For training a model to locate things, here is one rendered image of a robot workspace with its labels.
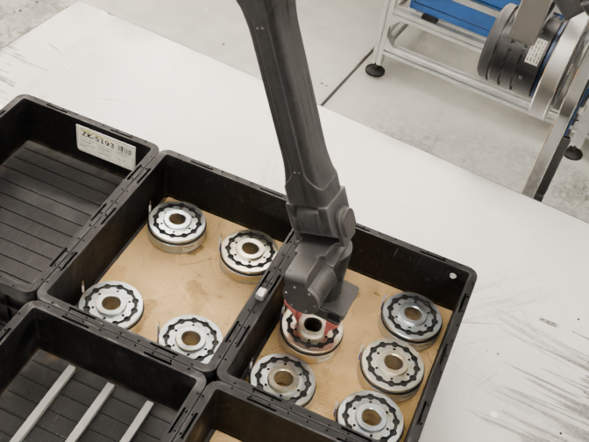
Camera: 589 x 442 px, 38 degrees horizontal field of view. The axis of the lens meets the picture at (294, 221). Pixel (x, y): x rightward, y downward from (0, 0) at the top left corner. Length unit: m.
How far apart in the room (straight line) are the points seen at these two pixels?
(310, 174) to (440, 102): 2.32
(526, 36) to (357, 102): 1.82
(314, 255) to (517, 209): 0.86
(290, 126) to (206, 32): 2.49
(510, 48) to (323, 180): 0.54
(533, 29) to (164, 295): 0.77
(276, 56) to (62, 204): 0.67
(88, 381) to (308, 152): 0.50
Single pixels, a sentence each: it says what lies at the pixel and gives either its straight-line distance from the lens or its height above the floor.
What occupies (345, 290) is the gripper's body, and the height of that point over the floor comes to 0.96.
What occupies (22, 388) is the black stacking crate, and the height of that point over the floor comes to 0.83.
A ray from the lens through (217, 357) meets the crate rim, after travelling 1.26.
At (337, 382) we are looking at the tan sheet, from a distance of 1.38.
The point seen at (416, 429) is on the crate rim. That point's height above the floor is 0.93.
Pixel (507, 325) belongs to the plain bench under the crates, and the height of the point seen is 0.70.
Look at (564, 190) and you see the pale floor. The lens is 3.23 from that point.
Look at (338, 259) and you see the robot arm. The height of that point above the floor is 1.07.
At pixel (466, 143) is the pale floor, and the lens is 3.27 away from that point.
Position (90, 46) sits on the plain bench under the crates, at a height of 0.70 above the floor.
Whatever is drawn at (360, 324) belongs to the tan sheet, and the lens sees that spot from 1.46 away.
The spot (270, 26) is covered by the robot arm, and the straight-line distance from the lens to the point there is 1.05.
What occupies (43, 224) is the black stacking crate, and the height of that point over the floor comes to 0.83.
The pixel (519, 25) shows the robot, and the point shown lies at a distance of 1.56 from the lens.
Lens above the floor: 1.95
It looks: 45 degrees down
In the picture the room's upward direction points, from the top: 11 degrees clockwise
